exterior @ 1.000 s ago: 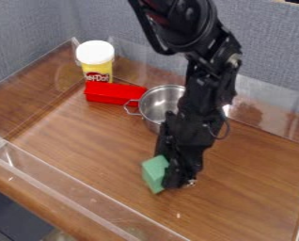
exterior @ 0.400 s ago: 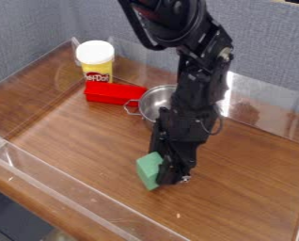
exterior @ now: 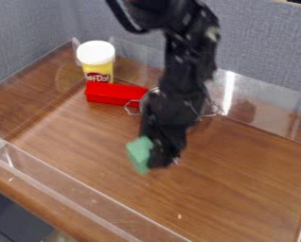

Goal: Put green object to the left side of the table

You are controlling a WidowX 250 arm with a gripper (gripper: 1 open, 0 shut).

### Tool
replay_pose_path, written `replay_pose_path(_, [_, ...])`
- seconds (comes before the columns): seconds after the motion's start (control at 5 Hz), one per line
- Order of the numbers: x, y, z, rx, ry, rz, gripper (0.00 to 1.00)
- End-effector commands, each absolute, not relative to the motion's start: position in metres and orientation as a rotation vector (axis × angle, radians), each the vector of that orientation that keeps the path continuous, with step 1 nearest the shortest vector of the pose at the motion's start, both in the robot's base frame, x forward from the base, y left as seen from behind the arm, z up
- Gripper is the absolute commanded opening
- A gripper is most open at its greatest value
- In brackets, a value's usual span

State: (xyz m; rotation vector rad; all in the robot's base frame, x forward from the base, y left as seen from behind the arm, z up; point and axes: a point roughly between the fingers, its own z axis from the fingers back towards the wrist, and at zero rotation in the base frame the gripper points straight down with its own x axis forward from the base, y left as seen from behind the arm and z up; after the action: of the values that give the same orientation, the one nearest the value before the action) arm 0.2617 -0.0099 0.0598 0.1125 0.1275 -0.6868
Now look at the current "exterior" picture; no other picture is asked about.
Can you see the yellow Play-Doh can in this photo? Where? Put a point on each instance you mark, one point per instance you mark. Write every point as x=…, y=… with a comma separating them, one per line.
x=96, y=56

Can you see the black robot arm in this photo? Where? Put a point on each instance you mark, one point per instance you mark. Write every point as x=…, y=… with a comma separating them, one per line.
x=190, y=26

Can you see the small steel pot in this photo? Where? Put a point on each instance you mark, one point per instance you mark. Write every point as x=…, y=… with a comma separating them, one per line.
x=210, y=109

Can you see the clear acrylic barrier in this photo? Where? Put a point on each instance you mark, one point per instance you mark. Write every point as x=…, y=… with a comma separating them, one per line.
x=233, y=191

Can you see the green foam block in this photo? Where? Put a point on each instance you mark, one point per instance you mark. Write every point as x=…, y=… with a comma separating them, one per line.
x=139, y=153

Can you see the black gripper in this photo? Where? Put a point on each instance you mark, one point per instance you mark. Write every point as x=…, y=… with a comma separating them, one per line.
x=164, y=123

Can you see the red rectangular block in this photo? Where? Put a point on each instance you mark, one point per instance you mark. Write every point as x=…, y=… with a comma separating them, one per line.
x=110, y=93

